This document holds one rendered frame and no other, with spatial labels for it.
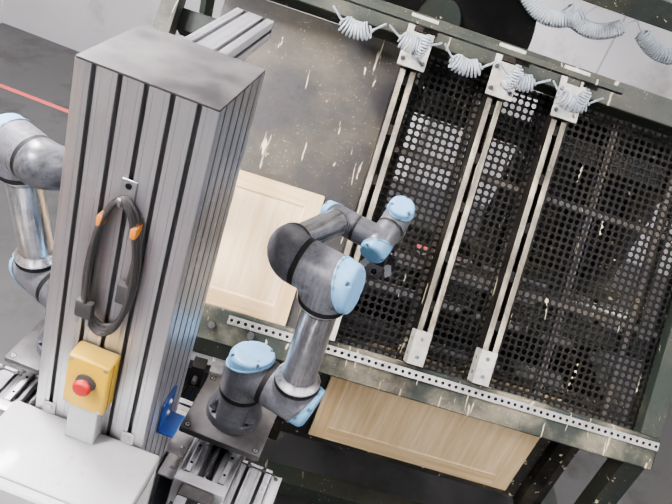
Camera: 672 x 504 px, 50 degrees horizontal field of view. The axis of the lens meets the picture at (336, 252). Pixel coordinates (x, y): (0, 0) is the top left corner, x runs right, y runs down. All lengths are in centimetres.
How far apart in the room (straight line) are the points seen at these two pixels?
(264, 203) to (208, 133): 142
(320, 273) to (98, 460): 60
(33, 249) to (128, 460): 64
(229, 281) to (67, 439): 111
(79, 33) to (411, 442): 482
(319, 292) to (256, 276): 106
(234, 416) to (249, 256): 80
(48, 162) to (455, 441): 208
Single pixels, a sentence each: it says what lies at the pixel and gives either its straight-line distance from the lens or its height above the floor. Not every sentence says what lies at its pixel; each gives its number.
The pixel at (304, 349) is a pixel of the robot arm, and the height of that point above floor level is 142.
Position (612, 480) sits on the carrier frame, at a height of 68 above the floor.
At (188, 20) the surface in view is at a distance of 277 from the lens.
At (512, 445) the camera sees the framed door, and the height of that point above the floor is 51.
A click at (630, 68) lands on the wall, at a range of 597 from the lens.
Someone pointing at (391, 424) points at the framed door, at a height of 43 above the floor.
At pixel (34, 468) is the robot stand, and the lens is 160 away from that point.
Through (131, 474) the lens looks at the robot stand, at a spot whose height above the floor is 123.
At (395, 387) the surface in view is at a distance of 262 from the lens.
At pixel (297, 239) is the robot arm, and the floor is 168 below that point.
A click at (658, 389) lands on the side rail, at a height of 105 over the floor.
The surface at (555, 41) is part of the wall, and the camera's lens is 585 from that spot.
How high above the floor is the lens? 249
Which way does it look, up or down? 31 degrees down
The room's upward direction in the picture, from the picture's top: 20 degrees clockwise
